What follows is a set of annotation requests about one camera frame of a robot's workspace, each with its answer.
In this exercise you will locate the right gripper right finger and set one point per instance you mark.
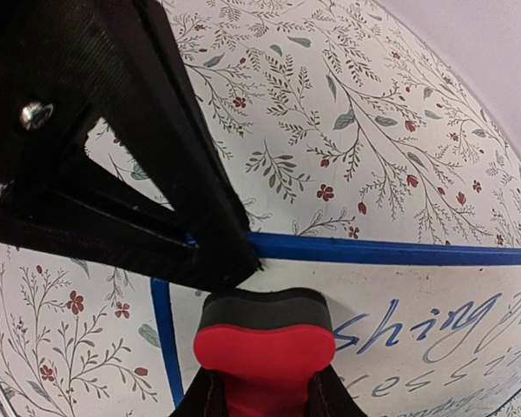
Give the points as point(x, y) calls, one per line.
point(326, 396)

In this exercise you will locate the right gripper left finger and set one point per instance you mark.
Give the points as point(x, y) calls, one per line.
point(105, 155)

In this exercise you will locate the red whiteboard eraser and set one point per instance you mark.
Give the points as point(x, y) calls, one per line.
point(266, 347)

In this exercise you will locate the small blue-framed whiteboard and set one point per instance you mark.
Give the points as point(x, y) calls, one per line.
point(420, 330)

